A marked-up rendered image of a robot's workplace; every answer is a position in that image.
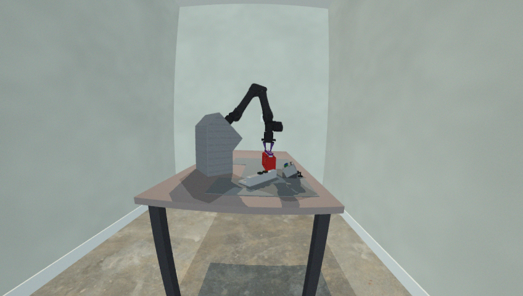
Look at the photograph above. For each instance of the grey flat mat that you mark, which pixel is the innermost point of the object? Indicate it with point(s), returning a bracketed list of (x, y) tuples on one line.
[(276, 187)]

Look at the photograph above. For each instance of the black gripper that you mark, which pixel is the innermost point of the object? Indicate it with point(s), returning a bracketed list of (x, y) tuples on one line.
[(268, 139)]

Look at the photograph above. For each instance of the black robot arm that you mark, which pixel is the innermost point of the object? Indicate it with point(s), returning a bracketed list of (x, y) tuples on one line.
[(267, 113)]

